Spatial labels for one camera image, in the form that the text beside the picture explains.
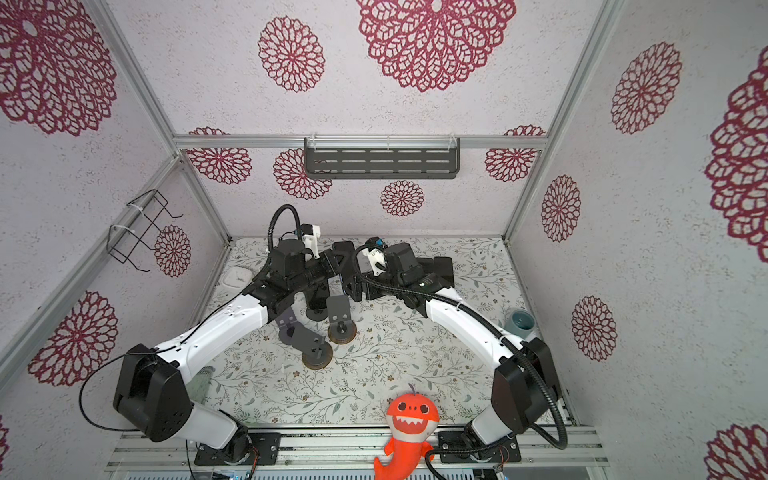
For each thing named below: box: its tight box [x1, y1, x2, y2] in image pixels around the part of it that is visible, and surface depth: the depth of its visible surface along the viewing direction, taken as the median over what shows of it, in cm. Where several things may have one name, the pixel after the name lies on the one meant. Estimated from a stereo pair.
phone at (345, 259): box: [332, 241, 361, 285], surface depth 79 cm
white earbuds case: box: [222, 267, 252, 289], surface depth 107 cm
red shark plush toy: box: [374, 384, 441, 480], surface depth 71 cm
